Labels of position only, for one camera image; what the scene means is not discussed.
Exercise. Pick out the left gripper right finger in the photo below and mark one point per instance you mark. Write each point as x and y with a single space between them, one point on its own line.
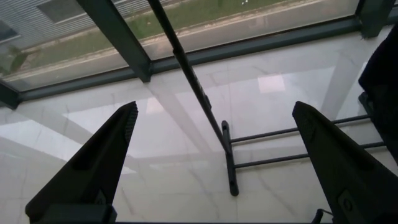
351 180

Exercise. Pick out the black garment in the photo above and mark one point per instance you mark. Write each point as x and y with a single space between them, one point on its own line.
384 93

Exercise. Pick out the black clothes rack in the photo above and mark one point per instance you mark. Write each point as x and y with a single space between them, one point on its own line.
230 161

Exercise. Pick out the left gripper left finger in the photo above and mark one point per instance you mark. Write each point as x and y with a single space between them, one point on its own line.
90 174

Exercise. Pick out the window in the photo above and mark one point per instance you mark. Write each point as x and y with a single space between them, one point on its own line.
118 34

